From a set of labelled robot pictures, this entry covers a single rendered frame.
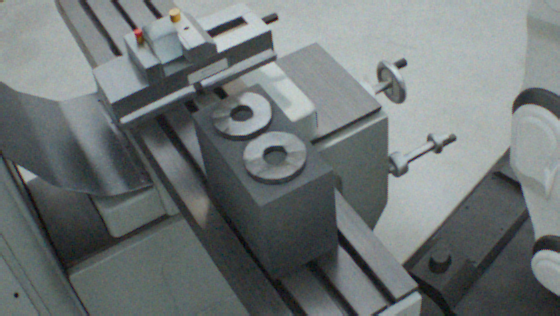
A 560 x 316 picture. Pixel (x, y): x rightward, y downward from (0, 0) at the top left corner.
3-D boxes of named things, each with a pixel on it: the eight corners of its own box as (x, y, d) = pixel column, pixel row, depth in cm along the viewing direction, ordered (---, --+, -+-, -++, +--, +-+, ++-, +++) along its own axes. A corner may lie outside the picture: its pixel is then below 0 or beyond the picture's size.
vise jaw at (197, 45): (192, 21, 155) (188, 6, 152) (218, 52, 148) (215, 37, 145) (165, 33, 154) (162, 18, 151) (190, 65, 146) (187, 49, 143)
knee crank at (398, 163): (447, 132, 199) (448, 116, 194) (461, 146, 195) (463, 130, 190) (380, 170, 193) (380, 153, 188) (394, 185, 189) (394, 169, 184)
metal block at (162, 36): (171, 39, 151) (165, 15, 147) (183, 54, 148) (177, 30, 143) (147, 50, 150) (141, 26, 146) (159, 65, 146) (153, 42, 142)
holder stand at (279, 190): (271, 160, 138) (258, 75, 123) (339, 246, 124) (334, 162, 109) (210, 190, 134) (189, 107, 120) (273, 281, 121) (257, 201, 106)
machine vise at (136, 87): (244, 22, 164) (238, -18, 156) (279, 59, 155) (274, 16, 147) (96, 90, 155) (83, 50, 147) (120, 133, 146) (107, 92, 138)
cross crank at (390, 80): (391, 79, 201) (391, 45, 192) (419, 105, 193) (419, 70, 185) (341, 104, 196) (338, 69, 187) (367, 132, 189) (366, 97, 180)
